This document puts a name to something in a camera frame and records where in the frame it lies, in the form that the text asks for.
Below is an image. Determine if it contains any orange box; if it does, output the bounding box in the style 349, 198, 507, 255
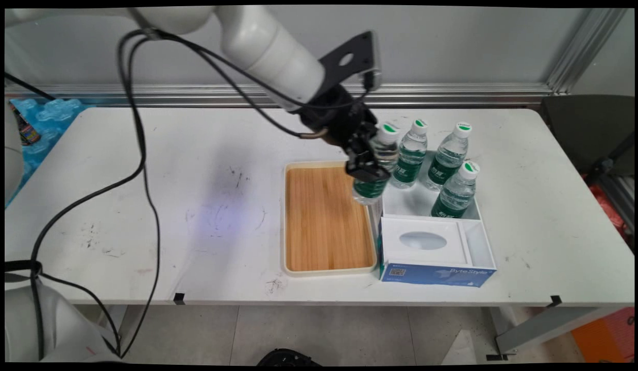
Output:
570, 308, 635, 363

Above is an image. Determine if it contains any dark printed can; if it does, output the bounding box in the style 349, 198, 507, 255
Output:
10, 105, 42, 146

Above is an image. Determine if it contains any white box with blue side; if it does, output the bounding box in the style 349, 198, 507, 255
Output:
377, 149, 498, 288

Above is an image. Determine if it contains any blue bubble wrap sheet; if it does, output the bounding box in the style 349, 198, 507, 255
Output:
8, 97, 91, 207

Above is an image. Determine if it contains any bamboo tray with cream rim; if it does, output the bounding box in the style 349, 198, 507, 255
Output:
283, 160, 378, 277

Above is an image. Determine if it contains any aluminium side frame bar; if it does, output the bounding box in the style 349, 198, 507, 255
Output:
587, 133, 635, 233

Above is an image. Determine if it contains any black wrist camera mount plate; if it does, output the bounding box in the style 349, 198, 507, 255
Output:
318, 31, 382, 94

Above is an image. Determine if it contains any red bag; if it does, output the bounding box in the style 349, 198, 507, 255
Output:
586, 176, 634, 249

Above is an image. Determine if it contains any black round floor object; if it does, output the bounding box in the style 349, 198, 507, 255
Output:
257, 349, 323, 367

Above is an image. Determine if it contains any white table leg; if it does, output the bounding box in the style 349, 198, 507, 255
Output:
486, 306, 594, 361
110, 305, 145, 354

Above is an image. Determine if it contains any slanted aluminium frame post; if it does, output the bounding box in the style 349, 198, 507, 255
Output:
546, 8, 630, 96

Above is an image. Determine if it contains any long black cable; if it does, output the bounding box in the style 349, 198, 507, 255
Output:
117, 28, 376, 359

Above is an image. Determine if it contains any horizontal aluminium frame rail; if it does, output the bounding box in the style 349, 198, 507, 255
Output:
5, 82, 558, 108

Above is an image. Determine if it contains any water bottle with green label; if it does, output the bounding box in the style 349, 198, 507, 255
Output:
390, 119, 429, 190
431, 161, 480, 219
426, 122, 473, 192
351, 122, 401, 206

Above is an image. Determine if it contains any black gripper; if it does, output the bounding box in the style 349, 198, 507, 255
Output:
297, 85, 392, 182

